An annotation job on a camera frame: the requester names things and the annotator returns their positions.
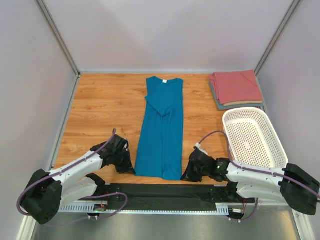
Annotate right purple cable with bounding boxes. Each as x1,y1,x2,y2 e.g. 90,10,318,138
196,130,320,223

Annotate white perforated basket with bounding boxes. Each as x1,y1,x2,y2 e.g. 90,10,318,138
222,107,288,168

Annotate grey slotted cable duct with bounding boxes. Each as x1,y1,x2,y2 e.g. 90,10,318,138
58,202,246,215

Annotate right aluminium frame post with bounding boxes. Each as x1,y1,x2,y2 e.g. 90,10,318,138
254,0,303,76

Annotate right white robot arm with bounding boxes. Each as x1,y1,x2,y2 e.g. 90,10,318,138
181,147,320,216

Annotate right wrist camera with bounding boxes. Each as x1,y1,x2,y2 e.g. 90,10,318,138
195,142,208,155

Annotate blue t shirt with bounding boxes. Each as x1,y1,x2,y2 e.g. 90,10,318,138
135,76,184,181

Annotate left aluminium frame post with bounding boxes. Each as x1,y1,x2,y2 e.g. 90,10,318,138
35,0,81,77

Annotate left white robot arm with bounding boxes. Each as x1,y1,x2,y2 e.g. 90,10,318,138
16,133,136,225

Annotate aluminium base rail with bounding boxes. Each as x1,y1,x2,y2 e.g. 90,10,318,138
51,178,285,208

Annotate aluminium frame post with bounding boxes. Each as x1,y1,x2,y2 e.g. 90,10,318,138
254,0,303,76
35,0,81,77

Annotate folded red t shirt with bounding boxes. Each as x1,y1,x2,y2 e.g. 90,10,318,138
209,70,263,104

